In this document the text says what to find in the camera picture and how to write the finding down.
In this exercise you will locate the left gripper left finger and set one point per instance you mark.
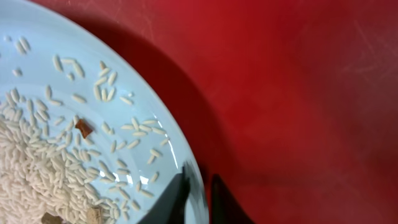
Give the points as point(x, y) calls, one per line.
point(170, 206)

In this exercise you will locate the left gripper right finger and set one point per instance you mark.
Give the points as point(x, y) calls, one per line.
point(225, 209)

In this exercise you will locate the light blue plate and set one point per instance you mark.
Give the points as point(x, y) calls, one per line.
point(62, 31)

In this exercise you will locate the food scraps on plate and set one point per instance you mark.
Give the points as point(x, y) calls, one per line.
point(46, 171)

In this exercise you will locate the red serving tray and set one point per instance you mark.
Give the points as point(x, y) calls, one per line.
point(292, 103)

